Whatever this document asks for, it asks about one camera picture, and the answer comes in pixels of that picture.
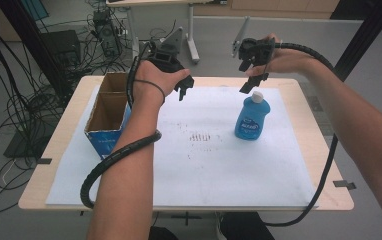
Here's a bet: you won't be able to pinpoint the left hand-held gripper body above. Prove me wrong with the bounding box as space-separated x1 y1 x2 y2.
145 27 185 73

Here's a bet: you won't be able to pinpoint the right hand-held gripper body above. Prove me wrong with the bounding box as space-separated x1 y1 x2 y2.
237 37 277 67

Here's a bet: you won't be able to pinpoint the blue bottle with white cap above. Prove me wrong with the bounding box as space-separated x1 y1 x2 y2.
234 90 272 141

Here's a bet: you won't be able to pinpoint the cardboard box with blue print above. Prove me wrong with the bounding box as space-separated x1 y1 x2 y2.
84 71 133 161

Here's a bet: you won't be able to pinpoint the person's left hand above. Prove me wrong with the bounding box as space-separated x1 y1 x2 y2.
133 60 191 107

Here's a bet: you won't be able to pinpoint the person's right hand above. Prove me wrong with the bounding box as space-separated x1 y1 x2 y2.
245 32 314 78

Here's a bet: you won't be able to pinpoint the grey metal bar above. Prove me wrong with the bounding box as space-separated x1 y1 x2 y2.
231 15 251 58

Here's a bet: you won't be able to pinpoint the thin black wrist band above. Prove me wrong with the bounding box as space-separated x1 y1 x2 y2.
133 78 166 105

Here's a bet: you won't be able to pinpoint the white desk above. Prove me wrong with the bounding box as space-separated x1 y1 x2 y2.
105 0 229 65

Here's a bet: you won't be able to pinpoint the white paper sheet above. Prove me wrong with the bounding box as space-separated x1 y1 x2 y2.
45 85 317 208

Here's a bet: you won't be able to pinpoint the light wooden table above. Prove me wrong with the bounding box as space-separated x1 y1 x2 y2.
17 75 355 212

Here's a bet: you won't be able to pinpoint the black equipment case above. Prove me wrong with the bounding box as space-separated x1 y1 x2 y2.
40 29 82 68

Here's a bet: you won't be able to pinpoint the person's dark trouser legs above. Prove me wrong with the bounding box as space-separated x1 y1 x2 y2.
148 211 276 240

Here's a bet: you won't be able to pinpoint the black spiral cable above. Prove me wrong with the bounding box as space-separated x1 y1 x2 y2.
79 42 163 210
263 41 340 228

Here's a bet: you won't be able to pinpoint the black frame post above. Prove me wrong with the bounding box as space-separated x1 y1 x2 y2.
332 0 382 82
0 0 72 99

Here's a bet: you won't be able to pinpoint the tangle of black floor cables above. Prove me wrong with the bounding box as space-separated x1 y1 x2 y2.
0 0 137 216

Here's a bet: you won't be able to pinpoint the black floor base plate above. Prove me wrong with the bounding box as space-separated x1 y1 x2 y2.
3 125 58 160

